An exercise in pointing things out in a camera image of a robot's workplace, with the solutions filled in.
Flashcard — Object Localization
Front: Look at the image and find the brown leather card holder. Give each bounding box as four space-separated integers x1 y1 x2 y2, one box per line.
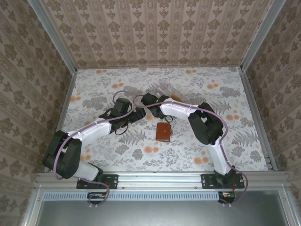
156 122 174 142

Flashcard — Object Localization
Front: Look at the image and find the clear plastic card box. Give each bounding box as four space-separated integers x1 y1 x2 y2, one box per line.
154 79 188 103

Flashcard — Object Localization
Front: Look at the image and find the grey metal panel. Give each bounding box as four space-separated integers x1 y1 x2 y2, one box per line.
21 190 301 226

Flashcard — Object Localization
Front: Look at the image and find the aluminium side rail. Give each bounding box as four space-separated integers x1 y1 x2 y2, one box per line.
44 69 78 172
239 68 278 172

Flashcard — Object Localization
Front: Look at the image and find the aluminium frame cross rail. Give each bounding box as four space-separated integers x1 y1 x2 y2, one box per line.
35 171 289 189

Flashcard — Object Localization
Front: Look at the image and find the purple cable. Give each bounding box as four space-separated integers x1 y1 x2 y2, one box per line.
134 100 249 208
53 90 142 209

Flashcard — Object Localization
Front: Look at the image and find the white slotted cable duct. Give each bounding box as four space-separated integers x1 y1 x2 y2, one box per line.
43 191 236 201

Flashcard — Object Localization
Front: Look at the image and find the black cable outlet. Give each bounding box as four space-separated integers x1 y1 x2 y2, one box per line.
87 192 106 204
218 192 236 204

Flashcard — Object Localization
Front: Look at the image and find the aluminium frame post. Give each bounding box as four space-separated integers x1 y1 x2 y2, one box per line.
27 0 78 73
240 0 288 71

